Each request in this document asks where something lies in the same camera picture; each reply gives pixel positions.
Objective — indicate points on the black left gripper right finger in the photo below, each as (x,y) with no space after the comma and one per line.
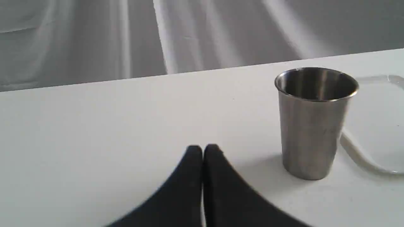
(229,201)

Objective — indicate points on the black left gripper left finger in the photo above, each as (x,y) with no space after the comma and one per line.
(177,203)

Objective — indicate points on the stainless steel cup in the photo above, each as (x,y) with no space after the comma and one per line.
(313,102)

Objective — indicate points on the white plastic tray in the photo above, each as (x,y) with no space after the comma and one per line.
(374,126)

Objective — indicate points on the grey fabric backdrop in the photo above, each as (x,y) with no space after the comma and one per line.
(59,42)

